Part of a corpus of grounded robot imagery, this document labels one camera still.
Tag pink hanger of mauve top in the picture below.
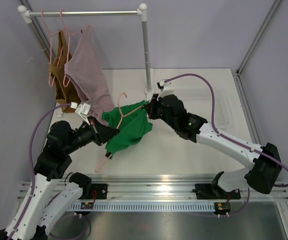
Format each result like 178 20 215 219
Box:
60 9 83 88

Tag white metal clothes rack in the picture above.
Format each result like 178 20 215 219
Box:
26 3 154 100

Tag mauve tank top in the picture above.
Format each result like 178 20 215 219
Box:
64 25 115 125

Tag aluminium frame post right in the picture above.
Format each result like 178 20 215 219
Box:
235 0 284 76

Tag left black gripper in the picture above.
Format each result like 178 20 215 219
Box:
64 115 120 155

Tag pink hanger of green top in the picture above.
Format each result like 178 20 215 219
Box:
94 92 149 173

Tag white slotted cable duct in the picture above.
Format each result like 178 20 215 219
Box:
67 202 215 212

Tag pink hanger of brown top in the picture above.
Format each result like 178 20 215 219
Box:
41 10 61 88

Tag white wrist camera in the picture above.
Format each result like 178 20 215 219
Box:
157 79 175 98
70 102 91 118

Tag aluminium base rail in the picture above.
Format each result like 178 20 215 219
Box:
17 174 288 202

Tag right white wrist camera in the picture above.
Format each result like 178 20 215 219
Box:
157 79 175 98

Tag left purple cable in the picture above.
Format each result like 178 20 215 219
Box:
7 102 72 240

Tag green tank top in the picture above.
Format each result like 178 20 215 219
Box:
102 99 153 159

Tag brown tank top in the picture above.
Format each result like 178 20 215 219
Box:
49 30 81 105

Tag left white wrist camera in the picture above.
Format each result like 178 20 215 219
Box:
70 102 91 118

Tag aluminium frame post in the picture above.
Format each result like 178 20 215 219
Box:
235 0 284 76
18 0 51 59

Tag aluminium frame post left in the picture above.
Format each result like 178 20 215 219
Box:
18 0 51 59

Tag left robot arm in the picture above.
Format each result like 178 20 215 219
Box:
0 117 120 240

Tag white plastic basket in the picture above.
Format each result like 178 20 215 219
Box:
173 87 232 130

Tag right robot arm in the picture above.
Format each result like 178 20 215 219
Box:
143 94 281 200

